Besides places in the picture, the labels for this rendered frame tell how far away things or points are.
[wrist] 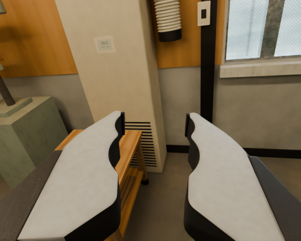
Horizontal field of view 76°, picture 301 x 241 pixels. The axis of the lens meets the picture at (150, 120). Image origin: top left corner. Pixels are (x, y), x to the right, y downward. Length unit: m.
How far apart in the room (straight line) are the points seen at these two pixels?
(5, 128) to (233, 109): 1.73
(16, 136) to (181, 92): 1.30
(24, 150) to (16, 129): 0.19
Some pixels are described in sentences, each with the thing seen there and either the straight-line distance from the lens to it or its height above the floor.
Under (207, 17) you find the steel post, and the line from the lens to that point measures 1.38.
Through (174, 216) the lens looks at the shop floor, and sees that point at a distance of 1.53.
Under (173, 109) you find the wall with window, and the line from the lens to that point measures 1.71.
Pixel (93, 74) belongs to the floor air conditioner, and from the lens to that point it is 1.44.
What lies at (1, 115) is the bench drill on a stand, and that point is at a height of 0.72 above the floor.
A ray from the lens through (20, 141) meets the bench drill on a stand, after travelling 1.74.
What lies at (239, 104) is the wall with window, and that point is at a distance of 1.70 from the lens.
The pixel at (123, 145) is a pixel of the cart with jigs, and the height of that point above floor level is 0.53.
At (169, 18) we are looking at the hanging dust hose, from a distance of 1.31.
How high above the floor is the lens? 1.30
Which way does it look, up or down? 31 degrees down
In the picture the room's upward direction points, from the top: 9 degrees counter-clockwise
